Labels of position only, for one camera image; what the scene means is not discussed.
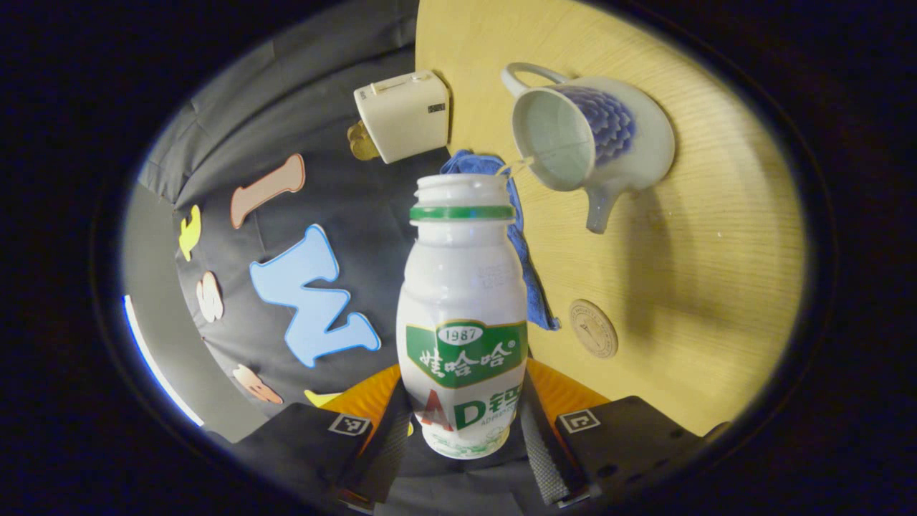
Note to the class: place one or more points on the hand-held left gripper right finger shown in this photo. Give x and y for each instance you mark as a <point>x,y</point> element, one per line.
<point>544,451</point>

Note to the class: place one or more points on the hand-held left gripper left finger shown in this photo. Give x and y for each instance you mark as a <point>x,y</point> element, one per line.
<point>387,448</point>

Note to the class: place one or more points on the round wooden coaster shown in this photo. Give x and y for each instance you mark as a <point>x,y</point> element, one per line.
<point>593,328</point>

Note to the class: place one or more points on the white plastic water bottle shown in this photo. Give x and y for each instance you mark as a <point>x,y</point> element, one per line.
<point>462,287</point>

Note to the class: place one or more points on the blue towel cloth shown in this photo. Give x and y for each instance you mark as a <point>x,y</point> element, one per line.
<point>530,279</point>

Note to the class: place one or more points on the brown bread slice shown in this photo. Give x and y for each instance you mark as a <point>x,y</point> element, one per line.
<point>362,142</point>

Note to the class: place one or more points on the white toaster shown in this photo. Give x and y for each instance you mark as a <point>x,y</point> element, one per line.
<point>401,115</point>

